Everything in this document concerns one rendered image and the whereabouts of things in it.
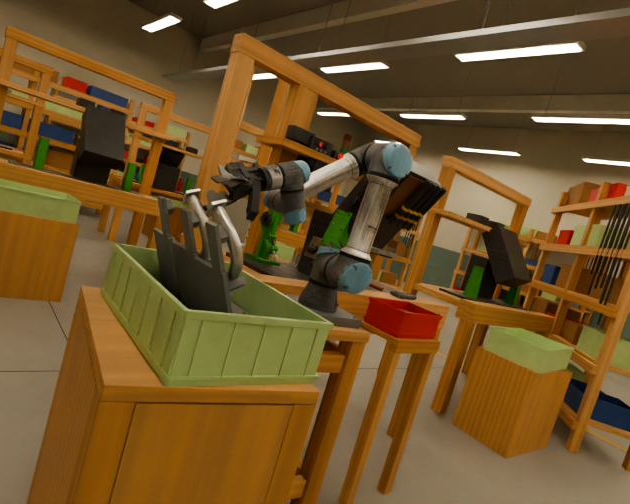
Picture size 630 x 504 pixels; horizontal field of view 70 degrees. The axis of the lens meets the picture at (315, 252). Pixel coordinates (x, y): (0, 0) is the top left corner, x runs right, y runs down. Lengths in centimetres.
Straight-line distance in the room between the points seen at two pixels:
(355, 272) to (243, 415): 64
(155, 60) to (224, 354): 1163
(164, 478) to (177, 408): 17
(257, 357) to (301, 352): 13
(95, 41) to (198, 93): 257
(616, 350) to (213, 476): 362
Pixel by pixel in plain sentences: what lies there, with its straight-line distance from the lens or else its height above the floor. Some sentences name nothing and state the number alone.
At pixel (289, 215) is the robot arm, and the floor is 119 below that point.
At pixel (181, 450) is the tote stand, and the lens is 113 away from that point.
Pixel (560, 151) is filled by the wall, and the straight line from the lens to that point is 1195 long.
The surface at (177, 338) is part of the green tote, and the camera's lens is 99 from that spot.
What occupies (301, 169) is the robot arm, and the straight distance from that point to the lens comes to 140.
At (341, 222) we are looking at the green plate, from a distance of 239.
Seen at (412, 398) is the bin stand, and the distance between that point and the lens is 232.
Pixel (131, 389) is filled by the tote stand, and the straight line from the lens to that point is 102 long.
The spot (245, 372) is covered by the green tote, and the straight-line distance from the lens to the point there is 110.
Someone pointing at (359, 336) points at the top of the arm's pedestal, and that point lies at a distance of 170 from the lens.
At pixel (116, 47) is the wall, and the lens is 1224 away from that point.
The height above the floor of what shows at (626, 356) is 83.
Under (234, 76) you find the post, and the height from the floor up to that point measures 173.
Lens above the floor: 123
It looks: 5 degrees down
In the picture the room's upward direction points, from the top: 16 degrees clockwise
